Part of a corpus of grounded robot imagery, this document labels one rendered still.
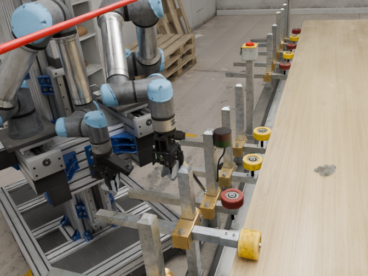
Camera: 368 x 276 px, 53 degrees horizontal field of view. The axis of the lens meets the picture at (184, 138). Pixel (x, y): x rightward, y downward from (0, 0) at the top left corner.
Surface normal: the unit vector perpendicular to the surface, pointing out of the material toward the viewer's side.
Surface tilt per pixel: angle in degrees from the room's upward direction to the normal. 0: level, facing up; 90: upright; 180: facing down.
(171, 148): 1
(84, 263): 0
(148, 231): 90
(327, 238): 0
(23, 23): 84
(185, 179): 90
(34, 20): 86
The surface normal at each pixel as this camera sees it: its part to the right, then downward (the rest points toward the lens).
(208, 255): -0.08, -0.88
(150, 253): -0.33, 0.47
